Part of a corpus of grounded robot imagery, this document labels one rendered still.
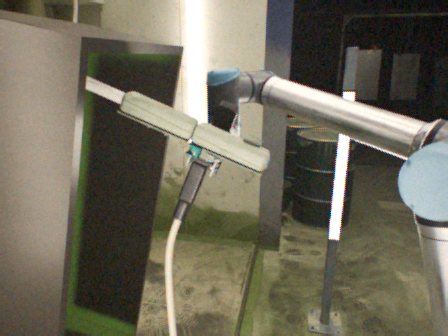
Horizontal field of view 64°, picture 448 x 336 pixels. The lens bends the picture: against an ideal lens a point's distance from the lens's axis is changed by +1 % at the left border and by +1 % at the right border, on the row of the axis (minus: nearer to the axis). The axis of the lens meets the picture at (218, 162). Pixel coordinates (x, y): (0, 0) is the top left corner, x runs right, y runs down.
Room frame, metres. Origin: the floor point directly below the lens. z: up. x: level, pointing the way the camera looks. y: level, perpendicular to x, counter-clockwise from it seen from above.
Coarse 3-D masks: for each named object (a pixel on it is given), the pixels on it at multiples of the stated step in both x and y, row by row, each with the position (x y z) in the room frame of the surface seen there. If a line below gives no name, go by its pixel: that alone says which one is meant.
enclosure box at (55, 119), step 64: (0, 64) 0.64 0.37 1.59; (64, 64) 0.62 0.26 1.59; (128, 64) 1.24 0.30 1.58; (0, 128) 0.65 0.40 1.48; (64, 128) 0.62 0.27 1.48; (128, 128) 1.24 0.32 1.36; (0, 192) 0.65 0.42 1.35; (64, 192) 0.62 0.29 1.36; (128, 192) 1.24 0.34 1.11; (0, 256) 0.65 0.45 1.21; (64, 256) 0.63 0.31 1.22; (128, 256) 1.24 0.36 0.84; (0, 320) 0.66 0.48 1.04; (64, 320) 0.65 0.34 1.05; (128, 320) 1.25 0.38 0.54
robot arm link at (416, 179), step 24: (432, 144) 0.58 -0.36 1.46; (408, 168) 0.56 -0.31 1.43; (432, 168) 0.54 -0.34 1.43; (408, 192) 0.55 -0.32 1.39; (432, 192) 0.53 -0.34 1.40; (432, 216) 0.52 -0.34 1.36; (432, 240) 0.53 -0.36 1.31; (432, 264) 0.53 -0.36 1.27; (432, 288) 0.53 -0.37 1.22; (432, 312) 0.53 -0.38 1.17
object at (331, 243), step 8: (352, 48) 1.82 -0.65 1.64; (352, 56) 1.82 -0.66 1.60; (352, 64) 1.82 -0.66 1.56; (344, 72) 1.87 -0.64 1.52; (352, 72) 1.82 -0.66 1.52; (344, 80) 1.84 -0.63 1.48; (352, 80) 1.82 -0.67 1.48; (344, 88) 1.83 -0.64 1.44; (352, 88) 1.82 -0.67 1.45; (328, 240) 1.83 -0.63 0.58; (336, 240) 1.82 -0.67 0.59; (328, 248) 1.83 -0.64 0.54; (328, 256) 1.83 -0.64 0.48; (328, 264) 1.83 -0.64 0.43; (328, 272) 1.83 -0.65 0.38; (328, 280) 1.82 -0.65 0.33; (328, 288) 1.82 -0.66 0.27; (328, 296) 1.82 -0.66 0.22; (328, 304) 1.82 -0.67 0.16; (328, 312) 1.82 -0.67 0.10; (328, 320) 1.82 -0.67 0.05
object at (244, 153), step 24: (120, 96) 0.71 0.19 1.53; (144, 96) 0.72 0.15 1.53; (144, 120) 0.69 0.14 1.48; (168, 120) 0.68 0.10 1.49; (192, 120) 0.68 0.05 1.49; (216, 144) 0.66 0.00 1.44; (240, 144) 0.66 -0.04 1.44; (192, 168) 0.68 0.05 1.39; (264, 168) 0.65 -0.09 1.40; (192, 192) 0.68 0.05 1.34
